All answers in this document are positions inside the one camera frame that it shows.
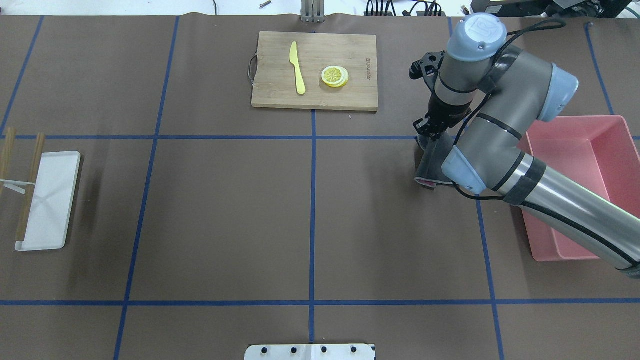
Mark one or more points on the yellow lemon slices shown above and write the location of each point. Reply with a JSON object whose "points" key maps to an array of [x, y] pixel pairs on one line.
{"points": [[335, 76]]}

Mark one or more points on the dark grey cloth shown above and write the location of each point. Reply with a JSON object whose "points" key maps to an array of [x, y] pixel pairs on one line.
{"points": [[434, 153]]}

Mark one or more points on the yellow plastic knife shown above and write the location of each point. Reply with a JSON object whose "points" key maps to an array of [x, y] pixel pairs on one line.
{"points": [[300, 85]]}

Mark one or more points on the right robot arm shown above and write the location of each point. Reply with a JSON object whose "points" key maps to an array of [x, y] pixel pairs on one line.
{"points": [[485, 94]]}

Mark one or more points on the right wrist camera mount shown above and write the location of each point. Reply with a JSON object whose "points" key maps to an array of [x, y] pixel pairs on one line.
{"points": [[428, 66]]}

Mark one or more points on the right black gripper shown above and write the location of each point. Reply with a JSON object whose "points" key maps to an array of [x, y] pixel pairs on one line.
{"points": [[443, 114]]}

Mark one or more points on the pink plastic bin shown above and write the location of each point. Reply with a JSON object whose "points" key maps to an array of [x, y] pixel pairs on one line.
{"points": [[597, 152]]}

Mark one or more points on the wooden cutting board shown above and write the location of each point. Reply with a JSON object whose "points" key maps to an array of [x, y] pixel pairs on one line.
{"points": [[274, 80]]}

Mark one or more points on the aluminium frame post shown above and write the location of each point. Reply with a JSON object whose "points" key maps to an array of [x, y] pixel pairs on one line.
{"points": [[313, 11]]}

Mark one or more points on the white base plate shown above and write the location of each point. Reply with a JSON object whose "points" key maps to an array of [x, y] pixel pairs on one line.
{"points": [[331, 351]]}

